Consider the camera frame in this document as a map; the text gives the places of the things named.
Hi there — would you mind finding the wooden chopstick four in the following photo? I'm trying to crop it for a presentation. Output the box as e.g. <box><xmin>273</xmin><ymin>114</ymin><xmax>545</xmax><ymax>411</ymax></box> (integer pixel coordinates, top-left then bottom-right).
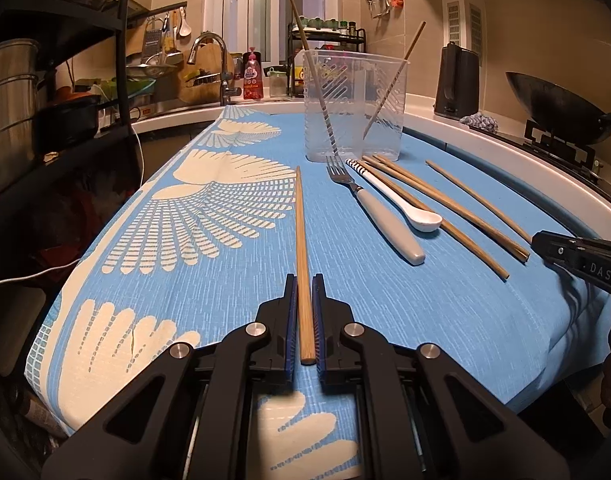
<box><xmin>362</xmin><ymin>155</ymin><xmax>529</xmax><ymax>264</ymax></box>

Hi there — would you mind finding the wooden chopstick two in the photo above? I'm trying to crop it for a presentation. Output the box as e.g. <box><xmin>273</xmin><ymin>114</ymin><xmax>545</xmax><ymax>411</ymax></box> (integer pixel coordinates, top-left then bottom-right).
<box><xmin>289</xmin><ymin>0</ymin><xmax>339</xmax><ymax>156</ymax></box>

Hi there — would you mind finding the wooden chopstick five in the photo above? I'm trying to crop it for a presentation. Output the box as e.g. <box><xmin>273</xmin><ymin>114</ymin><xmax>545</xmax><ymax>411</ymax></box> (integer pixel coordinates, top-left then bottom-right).
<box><xmin>373</xmin><ymin>153</ymin><xmax>532</xmax><ymax>259</ymax></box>

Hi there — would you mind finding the black wok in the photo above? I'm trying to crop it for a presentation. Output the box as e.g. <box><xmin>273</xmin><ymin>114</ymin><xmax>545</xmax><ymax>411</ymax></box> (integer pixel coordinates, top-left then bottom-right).
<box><xmin>506</xmin><ymin>72</ymin><xmax>611</xmax><ymax>145</ymax></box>

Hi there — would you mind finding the wooden chopstick one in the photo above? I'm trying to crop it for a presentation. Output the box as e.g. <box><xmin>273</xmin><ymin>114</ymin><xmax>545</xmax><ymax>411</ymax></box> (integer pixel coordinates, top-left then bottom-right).
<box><xmin>294</xmin><ymin>167</ymin><xmax>316</xmax><ymax>365</ymax></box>

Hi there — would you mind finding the wooden chopstick three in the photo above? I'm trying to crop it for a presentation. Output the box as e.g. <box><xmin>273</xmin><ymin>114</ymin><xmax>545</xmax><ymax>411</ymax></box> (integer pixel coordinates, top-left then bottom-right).
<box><xmin>359</xmin><ymin>162</ymin><xmax>509</xmax><ymax>282</ymax></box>

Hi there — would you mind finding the wooden chopstick six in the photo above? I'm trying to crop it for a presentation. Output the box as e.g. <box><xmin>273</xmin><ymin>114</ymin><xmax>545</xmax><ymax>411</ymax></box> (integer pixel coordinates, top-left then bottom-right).
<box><xmin>426</xmin><ymin>159</ymin><xmax>532</xmax><ymax>244</ymax></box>

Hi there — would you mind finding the red dish soap pouch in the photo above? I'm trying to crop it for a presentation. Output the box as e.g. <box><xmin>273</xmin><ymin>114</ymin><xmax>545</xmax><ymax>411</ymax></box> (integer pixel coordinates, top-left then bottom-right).
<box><xmin>242</xmin><ymin>47</ymin><xmax>264</xmax><ymax>101</ymax></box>

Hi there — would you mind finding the white cable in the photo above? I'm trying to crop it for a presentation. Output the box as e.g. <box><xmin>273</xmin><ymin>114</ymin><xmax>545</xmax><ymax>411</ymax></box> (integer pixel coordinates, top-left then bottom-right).
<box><xmin>0</xmin><ymin>81</ymin><xmax>146</xmax><ymax>291</ymax></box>

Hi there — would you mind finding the blue patterned table mat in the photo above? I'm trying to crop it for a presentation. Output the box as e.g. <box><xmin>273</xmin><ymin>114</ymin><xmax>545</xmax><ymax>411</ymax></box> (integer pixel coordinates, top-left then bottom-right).
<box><xmin>26</xmin><ymin>106</ymin><xmax>611</xmax><ymax>479</ymax></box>

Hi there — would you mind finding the white handled fork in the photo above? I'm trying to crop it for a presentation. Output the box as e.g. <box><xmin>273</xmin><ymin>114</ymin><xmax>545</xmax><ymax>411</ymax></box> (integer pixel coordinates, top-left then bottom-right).
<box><xmin>326</xmin><ymin>156</ymin><xmax>426</xmax><ymax>266</ymax></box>

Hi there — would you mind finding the black metal shelf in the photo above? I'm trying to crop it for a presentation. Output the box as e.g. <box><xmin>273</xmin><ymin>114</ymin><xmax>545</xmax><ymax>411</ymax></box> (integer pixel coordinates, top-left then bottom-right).
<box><xmin>7</xmin><ymin>0</ymin><xmax>130</xmax><ymax>126</ymax></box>

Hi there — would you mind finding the white ceramic spoon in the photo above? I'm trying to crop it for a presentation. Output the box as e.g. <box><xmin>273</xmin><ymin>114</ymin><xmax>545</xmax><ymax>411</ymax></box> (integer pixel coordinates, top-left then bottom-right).
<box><xmin>345</xmin><ymin>158</ymin><xmax>442</xmax><ymax>233</ymax></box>

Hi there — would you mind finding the blue checkered cloth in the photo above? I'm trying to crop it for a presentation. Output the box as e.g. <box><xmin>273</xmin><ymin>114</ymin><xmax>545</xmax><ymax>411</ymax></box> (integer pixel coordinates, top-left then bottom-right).
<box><xmin>459</xmin><ymin>113</ymin><xmax>499</xmax><ymax>134</ymax></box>

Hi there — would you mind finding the black spice rack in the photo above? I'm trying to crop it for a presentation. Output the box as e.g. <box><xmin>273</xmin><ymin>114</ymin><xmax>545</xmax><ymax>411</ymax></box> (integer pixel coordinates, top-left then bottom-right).
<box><xmin>286</xmin><ymin>22</ymin><xmax>366</xmax><ymax>98</ymax></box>

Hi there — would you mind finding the glass jar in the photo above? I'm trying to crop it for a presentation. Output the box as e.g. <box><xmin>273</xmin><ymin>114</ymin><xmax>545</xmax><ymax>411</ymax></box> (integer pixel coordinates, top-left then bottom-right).
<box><xmin>266</xmin><ymin>65</ymin><xmax>288</xmax><ymax>99</ymax></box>

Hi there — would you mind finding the gas stove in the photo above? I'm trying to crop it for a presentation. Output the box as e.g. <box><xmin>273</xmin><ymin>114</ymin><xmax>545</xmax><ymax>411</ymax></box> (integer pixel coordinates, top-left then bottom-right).
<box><xmin>484</xmin><ymin>119</ymin><xmax>611</xmax><ymax>212</ymax></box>

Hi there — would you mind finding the steel stock pot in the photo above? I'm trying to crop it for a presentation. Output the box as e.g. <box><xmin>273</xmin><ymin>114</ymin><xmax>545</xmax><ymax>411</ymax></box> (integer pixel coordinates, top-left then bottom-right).
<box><xmin>0</xmin><ymin>38</ymin><xmax>38</xmax><ymax>191</ymax></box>

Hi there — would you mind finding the chrome kitchen faucet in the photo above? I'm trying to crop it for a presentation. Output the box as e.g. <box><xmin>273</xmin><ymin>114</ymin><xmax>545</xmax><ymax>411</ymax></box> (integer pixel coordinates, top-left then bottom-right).
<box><xmin>178</xmin><ymin>32</ymin><xmax>241</xmax><ymax>106</ymax></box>

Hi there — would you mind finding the black electric kettle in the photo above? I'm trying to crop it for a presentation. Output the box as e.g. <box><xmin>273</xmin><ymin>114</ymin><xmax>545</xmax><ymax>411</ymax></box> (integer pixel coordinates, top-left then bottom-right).
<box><xmin>435</xmin><ymin>41</ymin><xmax>480</xmax><ymax>119</ymax></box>

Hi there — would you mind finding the wooden cutting board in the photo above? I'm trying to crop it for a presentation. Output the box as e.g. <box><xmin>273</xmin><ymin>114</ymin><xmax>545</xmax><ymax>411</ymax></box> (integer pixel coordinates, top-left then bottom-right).
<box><xmin>178</xmin><ymin>41</ymin><xmax>234</xmax><ymax>105</ymax></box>

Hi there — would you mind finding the clear plastic utensil holder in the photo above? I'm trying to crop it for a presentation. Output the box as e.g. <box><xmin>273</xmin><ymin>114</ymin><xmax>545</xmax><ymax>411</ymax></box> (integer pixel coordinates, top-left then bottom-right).
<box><xmin>303</xmin><ymin>50</ymin><xmax>409</xmax><ymax>162</ymax></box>

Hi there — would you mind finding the green basin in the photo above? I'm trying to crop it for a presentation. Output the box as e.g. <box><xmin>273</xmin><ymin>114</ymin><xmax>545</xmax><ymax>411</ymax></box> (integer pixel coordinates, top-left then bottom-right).
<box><xmin>100</xmin><ymin>78</ymin><xmax>156</xmax><ymax>100</ymax></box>

